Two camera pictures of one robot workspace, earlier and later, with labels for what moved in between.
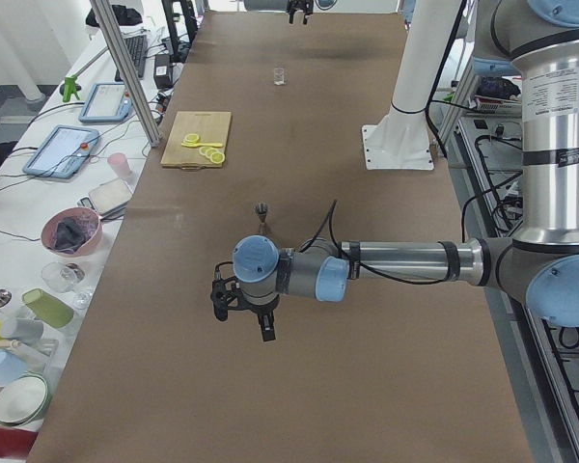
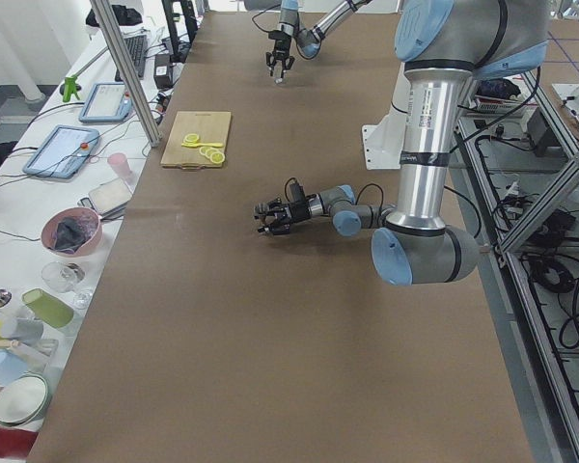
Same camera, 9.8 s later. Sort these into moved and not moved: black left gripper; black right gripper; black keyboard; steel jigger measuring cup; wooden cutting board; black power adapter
Moved: black right gripper; black left gripper
Not moved: wooden cutting board; steel jigger measuring cup; black power adapter; black keyboard
